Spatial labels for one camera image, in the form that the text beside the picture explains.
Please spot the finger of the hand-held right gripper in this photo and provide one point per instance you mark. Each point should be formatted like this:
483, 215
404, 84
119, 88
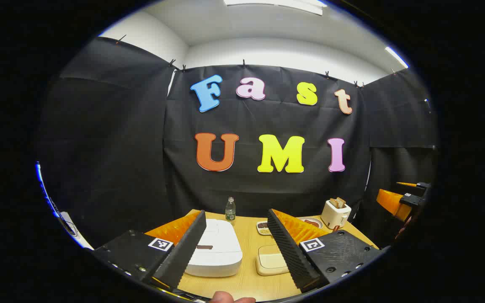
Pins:
422, 185
392, 204

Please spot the black device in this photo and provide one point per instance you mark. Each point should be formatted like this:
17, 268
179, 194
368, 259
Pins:
69, 225

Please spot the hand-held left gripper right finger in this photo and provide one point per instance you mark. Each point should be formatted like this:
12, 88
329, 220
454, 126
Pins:
289, 252

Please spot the black backdrop cloth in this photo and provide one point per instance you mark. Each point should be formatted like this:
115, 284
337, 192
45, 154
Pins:
120, 147

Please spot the toast slice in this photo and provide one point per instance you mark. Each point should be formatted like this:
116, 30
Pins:
334, 203
342, 202

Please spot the brown meat piece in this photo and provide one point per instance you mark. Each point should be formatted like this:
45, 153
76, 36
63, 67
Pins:
312, 223

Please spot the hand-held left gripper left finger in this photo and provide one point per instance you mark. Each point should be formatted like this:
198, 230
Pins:
183, 252

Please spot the white rice cooker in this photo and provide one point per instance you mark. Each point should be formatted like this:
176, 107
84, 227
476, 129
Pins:
221, 252

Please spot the long ceiling light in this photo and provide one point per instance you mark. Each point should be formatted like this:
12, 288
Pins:
276, 4

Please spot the white divided grain dish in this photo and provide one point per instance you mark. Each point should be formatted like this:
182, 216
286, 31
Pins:
262, 227

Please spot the clear plastic water bottle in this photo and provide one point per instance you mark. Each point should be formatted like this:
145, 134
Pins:
230, 210

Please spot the white stand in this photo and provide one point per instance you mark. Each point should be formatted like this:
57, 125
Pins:
83, 242

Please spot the white round plate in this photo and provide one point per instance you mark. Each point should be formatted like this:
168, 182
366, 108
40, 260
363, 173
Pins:
321, 223

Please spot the white toaster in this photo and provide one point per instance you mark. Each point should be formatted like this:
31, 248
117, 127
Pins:
335, 216

